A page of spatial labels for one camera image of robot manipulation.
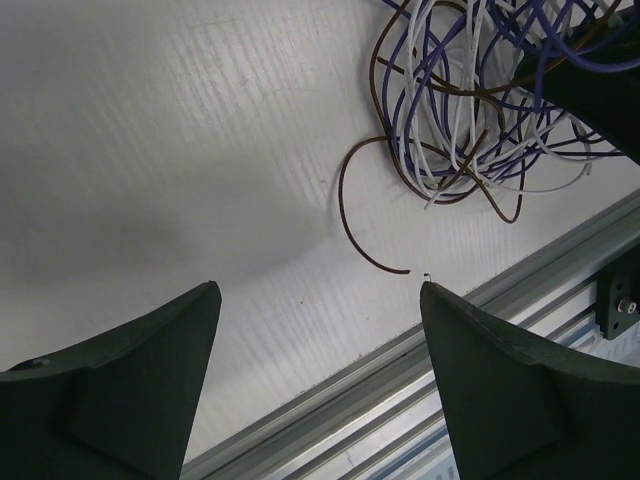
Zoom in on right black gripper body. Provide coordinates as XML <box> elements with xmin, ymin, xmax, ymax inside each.
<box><xmin>514</xmin><ymin>1</ymin><xmax>639</xmax><ymax>162</ymax></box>

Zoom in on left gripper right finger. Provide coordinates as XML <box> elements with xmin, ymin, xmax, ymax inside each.
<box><xmin>420</xmin><ymin>282</ymin><xmax>639</xmax><ymax>479</ymax></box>

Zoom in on aluminium mounting rail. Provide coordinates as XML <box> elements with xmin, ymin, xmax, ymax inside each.
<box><xmin>182</xmin><ymin>194</ymin><xmax>639</xmax><ymax>479</ymax></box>

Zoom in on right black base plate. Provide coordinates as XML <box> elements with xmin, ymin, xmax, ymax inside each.
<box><xmin>595</xmin><ymin>252</ymin><xmax>639</xmax><ymax>340</ymax></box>

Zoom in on brown wire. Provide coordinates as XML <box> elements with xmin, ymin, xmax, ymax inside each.
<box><xmin>339</xmin><ymin>0</ymin><xmax>621</xmax><ymax>276</ymax></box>

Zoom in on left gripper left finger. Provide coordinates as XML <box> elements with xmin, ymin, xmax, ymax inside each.
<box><xmin>1</xmin><ymin>281</ymin><xmax>222</xmax><ymax>479</ymax></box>

